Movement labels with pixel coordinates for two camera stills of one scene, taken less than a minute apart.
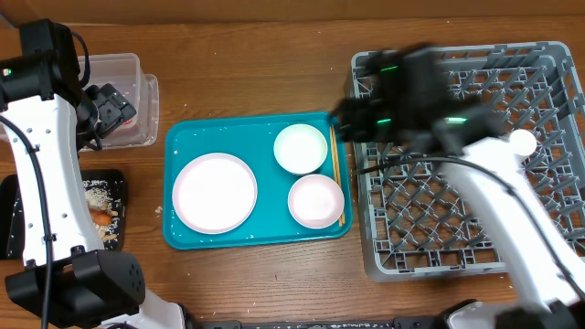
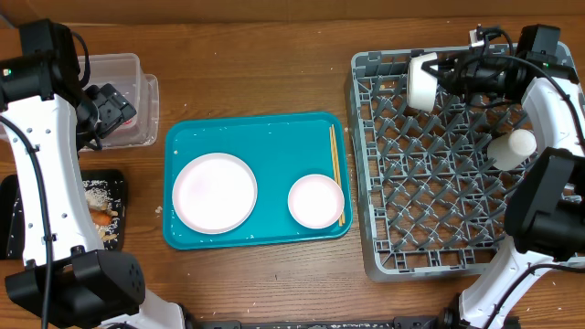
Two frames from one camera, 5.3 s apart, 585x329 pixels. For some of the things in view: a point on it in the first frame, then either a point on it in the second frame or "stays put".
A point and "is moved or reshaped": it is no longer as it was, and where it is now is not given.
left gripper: x=115 y=109 stays put
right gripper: x=354 y=116 to x=467 y=73
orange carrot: x=101 y=217 stays put
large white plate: x=215 y=193 stays put
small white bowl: x=315 y=201 stays put
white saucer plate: x=300 y=148 is moved or reshaped
